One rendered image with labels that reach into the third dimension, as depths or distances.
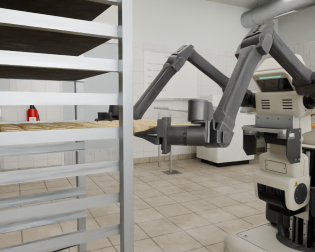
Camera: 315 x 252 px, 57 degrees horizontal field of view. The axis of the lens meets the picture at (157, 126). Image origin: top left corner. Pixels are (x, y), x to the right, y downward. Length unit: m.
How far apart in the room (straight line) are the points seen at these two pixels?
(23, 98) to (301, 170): 1.26
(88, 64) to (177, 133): 0.29
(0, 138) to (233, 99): 0.63
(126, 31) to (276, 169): 1.08
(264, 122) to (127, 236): 0.98
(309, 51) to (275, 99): 3.98
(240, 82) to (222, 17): 5.30
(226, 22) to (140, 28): 1.86
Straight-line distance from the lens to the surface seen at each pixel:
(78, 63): 0.77
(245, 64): 0.98
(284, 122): 1.50
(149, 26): 5.34
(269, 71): 1.50
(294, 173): 1.54
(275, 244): 1.82
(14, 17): 0.76
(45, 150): 1.18
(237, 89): 0.92
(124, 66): 0.78
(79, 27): 0.78
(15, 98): 0.73
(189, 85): 5.55
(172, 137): 0.79
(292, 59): 1.23
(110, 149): 4.99
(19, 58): 0.74
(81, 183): 1.24
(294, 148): 1.46
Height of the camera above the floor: 1.04
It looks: 4 degrees down
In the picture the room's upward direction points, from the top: straight up
